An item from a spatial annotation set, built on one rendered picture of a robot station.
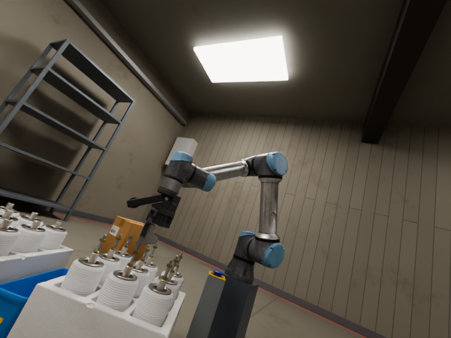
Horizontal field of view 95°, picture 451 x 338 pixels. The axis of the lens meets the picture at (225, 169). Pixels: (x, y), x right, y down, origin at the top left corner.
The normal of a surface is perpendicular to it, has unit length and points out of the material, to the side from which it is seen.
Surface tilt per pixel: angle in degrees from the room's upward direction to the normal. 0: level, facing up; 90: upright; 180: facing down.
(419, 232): 90
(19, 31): 90
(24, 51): 90
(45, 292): 90
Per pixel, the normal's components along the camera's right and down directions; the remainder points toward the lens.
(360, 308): -0.37, -0.40
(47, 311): 0.06, -0.29
